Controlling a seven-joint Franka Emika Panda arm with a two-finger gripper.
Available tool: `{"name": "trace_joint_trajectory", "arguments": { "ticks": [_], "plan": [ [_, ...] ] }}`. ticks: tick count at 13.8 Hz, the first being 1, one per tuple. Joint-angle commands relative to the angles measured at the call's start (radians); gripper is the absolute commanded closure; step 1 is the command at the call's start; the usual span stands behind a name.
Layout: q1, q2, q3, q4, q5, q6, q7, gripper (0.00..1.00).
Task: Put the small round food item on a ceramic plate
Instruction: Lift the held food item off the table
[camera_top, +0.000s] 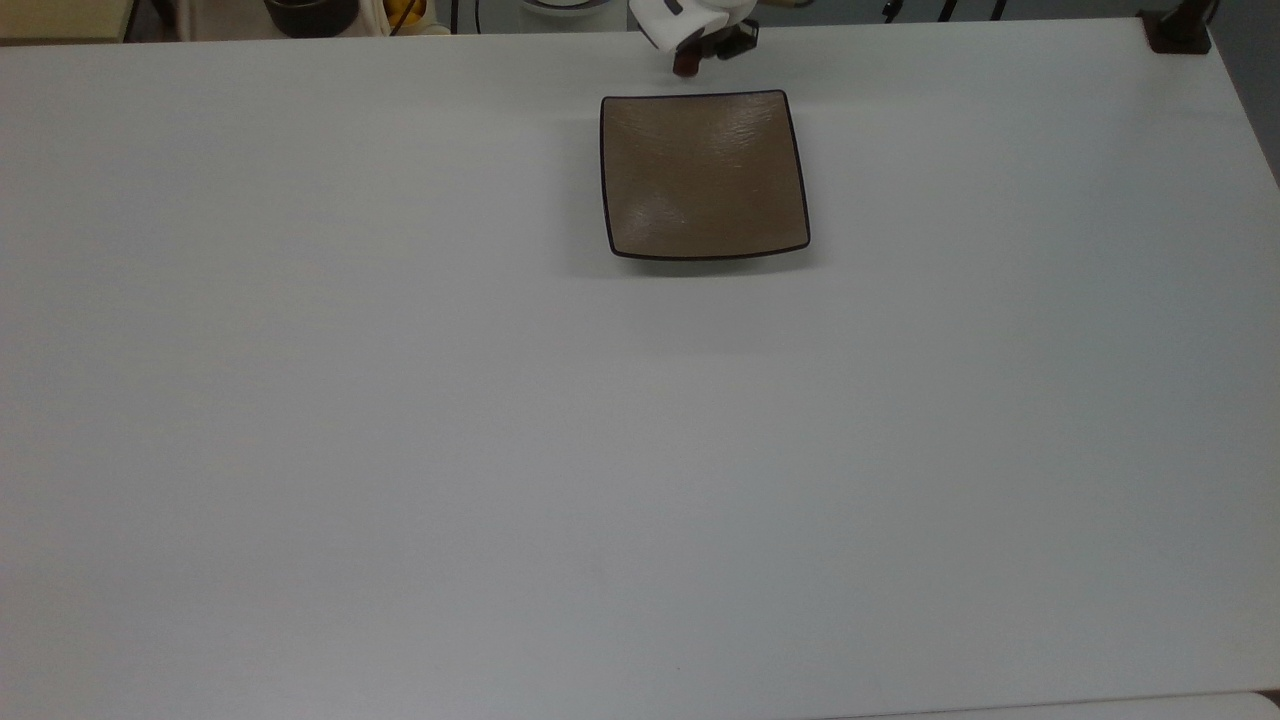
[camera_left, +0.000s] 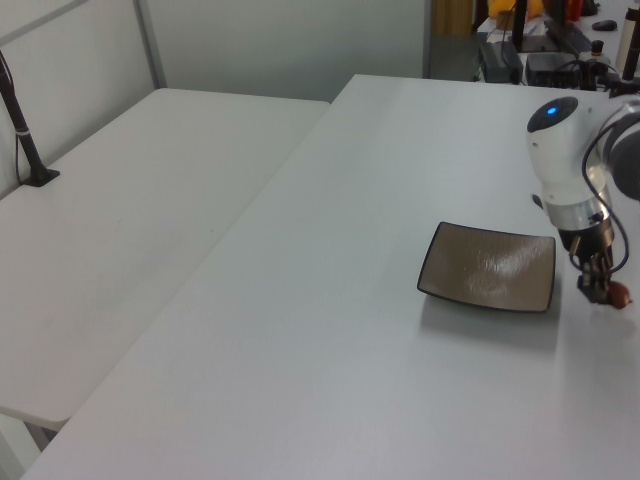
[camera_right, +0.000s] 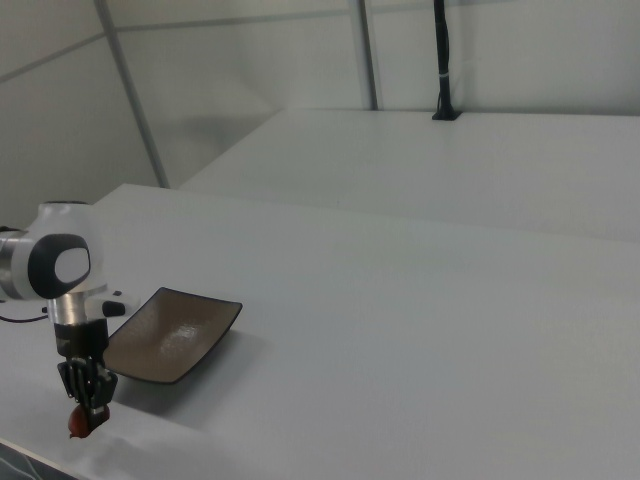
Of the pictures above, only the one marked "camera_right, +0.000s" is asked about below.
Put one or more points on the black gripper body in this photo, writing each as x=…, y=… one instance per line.
x=82, y=340

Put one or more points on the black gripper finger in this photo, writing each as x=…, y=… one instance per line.
x=70, y=380
x=100, y=395

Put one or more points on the small round red-brown food item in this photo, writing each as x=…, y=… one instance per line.
x=77, y=424

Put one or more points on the square brown ceramic plate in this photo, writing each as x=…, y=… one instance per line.
x=175, y=340

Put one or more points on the grey metal frame post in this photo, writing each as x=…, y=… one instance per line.
x=367, y=55
x=132, y=95

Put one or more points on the black camera stand pole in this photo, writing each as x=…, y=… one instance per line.
x=442, y=75

